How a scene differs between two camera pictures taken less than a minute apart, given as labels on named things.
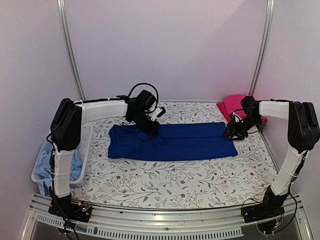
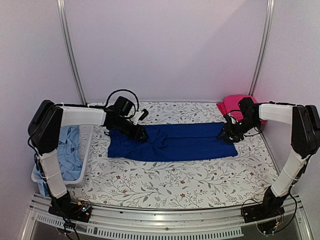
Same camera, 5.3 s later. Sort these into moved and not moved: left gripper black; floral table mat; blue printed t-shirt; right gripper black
Moved: left gripper black
Not moved: right gripper black; floral table mat; blue printed t-shirt
